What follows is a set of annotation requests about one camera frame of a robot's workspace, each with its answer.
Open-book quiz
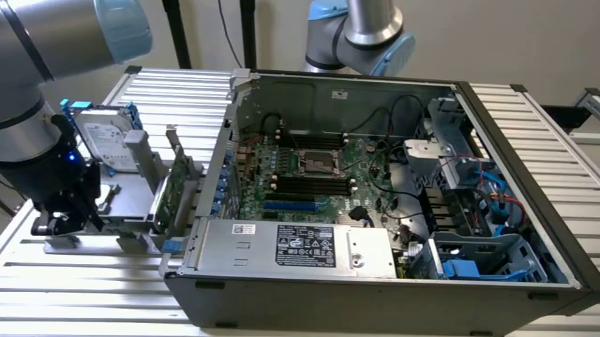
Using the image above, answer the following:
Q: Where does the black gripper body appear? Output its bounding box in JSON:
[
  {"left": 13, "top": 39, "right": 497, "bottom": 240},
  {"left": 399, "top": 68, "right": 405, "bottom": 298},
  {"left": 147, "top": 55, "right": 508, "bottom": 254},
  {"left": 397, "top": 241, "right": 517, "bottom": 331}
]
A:
[{"left": 0, "top": 154, "right": 101, "bottom": 216}]

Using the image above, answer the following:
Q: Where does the blue expansion slot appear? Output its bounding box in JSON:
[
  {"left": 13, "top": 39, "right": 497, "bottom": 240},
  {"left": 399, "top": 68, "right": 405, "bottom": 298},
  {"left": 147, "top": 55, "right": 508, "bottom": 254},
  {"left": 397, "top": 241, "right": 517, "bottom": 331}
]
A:
[{"left": 263, "top": 201, "right": 315, "bottom": 213}]

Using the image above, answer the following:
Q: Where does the black expansion slot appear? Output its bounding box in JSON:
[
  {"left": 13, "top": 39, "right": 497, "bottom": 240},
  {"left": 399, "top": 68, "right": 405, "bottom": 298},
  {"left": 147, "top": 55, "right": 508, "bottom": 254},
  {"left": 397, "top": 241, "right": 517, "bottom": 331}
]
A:
[{"left": 273, "top": 192, "right": 315, "bottom": 202}]

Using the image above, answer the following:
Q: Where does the black RAM slot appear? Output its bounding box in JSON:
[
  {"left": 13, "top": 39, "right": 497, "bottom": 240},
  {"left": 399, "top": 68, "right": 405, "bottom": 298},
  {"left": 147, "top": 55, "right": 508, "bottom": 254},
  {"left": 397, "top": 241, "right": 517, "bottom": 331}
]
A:
[
  {"left": 277, "top": 136, "right": 347, "bottom": 142},
  {"left": 277, "top": 143, "right": 349, "bottom": 150},
  {"left": 277, "top": 132, "right": 347, "bottom": 138},
  {"left": 270, "top": 189, "right": 353, "bottom": 197},
  {"left": 271, "top": 175, "right": 351, "bottom": 182},
  {"left": 277, "top": 139, "right": 349, "bottom": 145},
  {"left": 271, "top": 180, "right": 353, "bottom": 187},
  {"left": 270, "top": 184, "right": 353, "bottom": 191}
]

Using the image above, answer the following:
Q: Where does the grey parts rack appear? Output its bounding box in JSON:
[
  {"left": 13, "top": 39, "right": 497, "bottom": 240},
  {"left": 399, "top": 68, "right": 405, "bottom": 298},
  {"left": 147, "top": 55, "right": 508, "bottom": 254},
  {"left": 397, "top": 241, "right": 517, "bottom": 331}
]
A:
[{"left": 44, "top": 128, "right": 207, "bottom": 256}]

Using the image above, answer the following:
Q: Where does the silver hard disk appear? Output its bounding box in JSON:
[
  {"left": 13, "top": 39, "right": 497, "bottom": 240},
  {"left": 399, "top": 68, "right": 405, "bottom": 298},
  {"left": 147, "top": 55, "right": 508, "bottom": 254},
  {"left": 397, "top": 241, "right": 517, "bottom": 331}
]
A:
[{"left": 73, "top": 108, "right": 142, "bottom": 173}]

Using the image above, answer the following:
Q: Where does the green graphics card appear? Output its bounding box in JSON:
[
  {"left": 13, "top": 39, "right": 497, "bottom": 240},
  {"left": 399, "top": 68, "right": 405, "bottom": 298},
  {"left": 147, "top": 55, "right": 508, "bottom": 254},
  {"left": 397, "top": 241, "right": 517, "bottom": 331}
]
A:
[{"left": 148, "top": 124, "right": 206, "bottom": 237}]

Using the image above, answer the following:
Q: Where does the blue disk caddy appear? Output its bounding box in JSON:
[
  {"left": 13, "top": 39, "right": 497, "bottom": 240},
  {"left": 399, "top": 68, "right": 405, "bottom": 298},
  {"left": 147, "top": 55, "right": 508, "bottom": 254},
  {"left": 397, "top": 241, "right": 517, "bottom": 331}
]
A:
[{"left": 59, "top": 99, "right": 144, "bottom": 177}]

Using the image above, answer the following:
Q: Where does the silver power supply unit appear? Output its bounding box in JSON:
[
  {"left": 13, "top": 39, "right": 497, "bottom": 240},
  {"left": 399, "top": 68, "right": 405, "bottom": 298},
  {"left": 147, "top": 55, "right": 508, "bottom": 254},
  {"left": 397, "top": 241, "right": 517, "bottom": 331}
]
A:
[{"left": 180, "top": 218, "right": 401, "bottom": 280}]

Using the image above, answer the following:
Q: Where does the black stand pole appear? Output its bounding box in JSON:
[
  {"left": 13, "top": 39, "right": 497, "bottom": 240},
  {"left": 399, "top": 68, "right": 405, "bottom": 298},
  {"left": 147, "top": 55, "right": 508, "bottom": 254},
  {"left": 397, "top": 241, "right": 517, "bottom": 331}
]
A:
[
  {"left": 238, "top": 0, "right": 259, "bottom": 70},
  {"left": 162, "top": 0, "right": 194, "bottom": 70}
]

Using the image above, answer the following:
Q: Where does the green motherboard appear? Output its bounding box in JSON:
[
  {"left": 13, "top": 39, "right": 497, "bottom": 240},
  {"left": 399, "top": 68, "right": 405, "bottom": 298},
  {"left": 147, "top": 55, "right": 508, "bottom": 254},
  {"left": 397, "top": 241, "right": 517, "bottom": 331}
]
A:
[{"left": 231, "top": 135, "right": 410, "bottom": 226}]

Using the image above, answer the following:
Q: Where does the black open PC case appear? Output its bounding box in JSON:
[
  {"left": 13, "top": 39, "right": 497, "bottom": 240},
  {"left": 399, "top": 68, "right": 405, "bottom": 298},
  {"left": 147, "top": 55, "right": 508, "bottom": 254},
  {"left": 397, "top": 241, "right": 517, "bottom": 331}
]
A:
[{"left": 159, "top": 68, "right": 600, "bottom": 329}]

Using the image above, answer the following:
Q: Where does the grey metal disk bay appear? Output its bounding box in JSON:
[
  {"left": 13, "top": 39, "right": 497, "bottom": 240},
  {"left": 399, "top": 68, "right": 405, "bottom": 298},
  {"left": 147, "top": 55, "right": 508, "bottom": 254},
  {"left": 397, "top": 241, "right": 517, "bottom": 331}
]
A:
[{"left": 424, "top": 97, "right": 498, "bottom": 192}]

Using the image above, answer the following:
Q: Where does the blue-grey drive cage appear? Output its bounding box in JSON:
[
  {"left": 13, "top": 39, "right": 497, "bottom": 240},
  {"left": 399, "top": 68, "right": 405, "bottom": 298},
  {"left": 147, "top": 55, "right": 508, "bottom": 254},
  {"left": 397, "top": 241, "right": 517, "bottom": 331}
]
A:
[{"left": 412, "top": 230, "right": 550, "bottom": 282}]

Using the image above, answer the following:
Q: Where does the short black wire loop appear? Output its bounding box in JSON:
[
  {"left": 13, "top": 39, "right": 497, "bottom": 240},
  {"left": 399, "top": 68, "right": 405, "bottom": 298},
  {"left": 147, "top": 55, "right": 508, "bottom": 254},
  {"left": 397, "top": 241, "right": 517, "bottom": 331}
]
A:
[{"left": 259, "top": 112, "right": 283, "bottom": 137}]

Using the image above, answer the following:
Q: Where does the CPU socket with metal frame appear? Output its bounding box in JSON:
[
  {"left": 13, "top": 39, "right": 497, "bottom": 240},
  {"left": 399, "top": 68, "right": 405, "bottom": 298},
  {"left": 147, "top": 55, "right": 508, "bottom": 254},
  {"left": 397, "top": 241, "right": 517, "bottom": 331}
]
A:
[{"left": 293, "top": 149, "right": 350, "bottom": 176}]

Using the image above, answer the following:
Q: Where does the thin black hanging cable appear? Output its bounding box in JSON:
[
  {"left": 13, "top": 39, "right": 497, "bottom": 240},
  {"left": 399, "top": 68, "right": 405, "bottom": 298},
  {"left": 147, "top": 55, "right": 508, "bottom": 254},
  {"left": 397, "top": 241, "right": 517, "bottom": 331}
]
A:
[{"left": 216, "top": 0, "right": 246, "bottom": 68}]

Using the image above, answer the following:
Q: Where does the long black wire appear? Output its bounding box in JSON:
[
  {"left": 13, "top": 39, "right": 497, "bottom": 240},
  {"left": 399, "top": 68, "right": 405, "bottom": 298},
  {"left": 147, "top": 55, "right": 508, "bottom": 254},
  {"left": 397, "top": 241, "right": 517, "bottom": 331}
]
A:
[{"left": 363, "top": 94, "right": 426, "bottom": 157}]

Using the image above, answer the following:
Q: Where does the grey plastic fan bracket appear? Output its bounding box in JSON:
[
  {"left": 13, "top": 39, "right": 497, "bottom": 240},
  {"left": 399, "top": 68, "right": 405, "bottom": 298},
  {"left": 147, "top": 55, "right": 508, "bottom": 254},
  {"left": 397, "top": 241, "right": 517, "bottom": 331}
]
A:
[{"left": 401, "top": 138, "right": 445, "bottom": 166}]

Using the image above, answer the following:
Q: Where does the blue SATA wire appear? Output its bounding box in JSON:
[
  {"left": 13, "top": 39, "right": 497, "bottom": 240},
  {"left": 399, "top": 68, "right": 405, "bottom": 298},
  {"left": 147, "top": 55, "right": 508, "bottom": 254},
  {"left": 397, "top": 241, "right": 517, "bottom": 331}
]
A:
[{"left": 472, "top": 168, "right": 510, "bottom": 237}]

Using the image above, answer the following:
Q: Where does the red wire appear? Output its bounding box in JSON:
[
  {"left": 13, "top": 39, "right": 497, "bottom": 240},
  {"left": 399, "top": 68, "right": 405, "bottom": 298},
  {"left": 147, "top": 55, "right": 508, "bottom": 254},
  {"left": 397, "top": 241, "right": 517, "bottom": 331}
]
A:
[{"left": 494, "top": 195, "right": 525, "bottom": 230}]

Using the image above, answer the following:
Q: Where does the aluminium rail with black bracket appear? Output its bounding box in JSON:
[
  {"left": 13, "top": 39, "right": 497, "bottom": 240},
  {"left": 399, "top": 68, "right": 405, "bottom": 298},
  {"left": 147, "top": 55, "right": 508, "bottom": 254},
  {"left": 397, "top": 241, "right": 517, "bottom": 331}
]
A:
[{"left": 538, "top": 88, "right": 600, "bottom": 145}]

